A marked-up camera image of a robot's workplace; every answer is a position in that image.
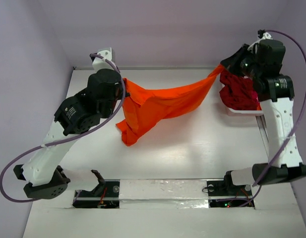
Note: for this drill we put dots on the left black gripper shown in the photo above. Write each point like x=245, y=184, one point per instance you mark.
x=121, y=94

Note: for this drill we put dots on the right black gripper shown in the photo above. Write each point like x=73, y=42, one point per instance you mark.
x=232, y=60

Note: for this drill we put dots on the orange t shirt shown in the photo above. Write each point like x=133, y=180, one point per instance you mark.
x=144, y=108

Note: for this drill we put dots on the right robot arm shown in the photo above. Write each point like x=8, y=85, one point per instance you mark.
x=284, y=161

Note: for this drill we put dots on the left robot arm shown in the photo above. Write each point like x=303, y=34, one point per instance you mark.
x=77, y=116

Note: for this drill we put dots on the dark red t shirt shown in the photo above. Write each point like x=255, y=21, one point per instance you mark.
x=238, y=93

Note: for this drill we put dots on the white plastic basket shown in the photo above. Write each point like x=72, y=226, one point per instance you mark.
x=238, y=113

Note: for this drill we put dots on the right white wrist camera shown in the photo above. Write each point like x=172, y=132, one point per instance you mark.
x=261, y=35

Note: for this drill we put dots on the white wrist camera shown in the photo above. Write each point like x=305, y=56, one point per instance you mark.
x=103, y=59
x=261, y=35

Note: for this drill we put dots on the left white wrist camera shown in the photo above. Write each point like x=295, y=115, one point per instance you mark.
x=103, y=59

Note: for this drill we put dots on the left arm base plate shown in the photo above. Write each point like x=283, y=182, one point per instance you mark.
x=106, y=198

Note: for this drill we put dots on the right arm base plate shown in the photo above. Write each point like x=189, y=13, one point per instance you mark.
x=222, y=196

